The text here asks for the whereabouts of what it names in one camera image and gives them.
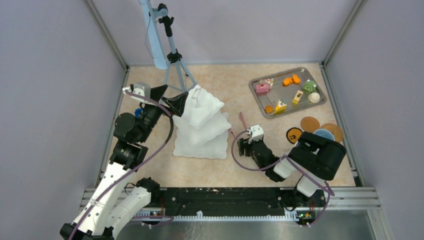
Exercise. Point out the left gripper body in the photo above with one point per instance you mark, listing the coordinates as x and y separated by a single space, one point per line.
150 117

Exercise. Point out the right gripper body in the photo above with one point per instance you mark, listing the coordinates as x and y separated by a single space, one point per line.
243 144

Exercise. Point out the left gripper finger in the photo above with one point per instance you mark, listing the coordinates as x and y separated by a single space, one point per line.
176 105
156 93

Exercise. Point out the white tiered pillow stand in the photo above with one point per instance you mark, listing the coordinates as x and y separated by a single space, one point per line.
203 129

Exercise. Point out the pink handled tongs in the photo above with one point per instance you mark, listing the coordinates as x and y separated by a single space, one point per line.
243 122

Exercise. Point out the yellow triangular cake slice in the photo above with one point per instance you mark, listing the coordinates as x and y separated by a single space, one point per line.
280 107

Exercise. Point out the yellow rectangular cake slice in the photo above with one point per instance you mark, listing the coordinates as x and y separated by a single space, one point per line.
297 97

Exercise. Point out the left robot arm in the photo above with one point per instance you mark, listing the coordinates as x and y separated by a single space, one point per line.
102 218

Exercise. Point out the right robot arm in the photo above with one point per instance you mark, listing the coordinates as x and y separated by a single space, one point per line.
316 158

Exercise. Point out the blue toy car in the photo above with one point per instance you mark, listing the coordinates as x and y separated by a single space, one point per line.
138 112

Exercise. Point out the black orange face coaster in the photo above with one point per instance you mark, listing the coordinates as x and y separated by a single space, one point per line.
293 134

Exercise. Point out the round orange cookie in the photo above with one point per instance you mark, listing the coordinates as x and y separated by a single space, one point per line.
269 109

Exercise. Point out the round wooden coaster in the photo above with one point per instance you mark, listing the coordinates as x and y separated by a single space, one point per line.
309 124

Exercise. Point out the steel serving tray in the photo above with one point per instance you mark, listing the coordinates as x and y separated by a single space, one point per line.
278 91

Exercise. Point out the pink square cake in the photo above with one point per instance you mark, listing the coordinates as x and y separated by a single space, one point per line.
262 89

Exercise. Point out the light blue mug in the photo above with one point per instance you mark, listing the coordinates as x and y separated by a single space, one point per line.
324 133

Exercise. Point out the white round bun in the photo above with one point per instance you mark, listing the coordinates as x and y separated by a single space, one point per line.
314 97

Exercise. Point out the woven rattan coaster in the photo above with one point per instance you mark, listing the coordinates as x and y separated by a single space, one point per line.
335 130

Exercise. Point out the green swirl roll cake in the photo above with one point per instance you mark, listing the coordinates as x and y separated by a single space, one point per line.
309 86

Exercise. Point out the orange cookie pieces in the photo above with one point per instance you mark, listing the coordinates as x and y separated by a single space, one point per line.
294 79

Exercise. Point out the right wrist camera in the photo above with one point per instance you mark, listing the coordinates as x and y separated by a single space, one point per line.
255 133

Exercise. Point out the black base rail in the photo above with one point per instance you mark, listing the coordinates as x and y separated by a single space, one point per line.
234 202

